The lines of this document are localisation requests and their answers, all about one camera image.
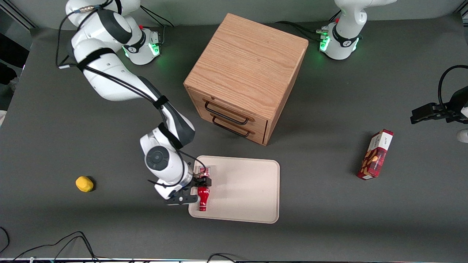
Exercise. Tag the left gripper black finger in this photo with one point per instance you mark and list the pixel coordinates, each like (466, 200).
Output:
(427, 112)

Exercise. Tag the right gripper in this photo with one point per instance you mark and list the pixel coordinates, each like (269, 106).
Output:
(199, 179)

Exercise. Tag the red coke bottle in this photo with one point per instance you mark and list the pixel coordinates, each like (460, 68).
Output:
(203, 197)

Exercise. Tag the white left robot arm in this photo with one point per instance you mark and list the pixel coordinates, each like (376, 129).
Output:
(343, 40)

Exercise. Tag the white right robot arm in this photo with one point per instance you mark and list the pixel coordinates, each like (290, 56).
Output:
(109, 76)

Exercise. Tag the beige plastic tray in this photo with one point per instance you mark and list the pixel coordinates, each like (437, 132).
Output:
(245, 190)

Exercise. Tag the red snack box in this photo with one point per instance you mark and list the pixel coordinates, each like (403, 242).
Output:
(376, 155)

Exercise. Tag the yellow lemon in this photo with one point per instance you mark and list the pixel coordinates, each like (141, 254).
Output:
(84, 184)

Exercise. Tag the wooden drawer cabinet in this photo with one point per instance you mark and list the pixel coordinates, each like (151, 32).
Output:
(248, 65)

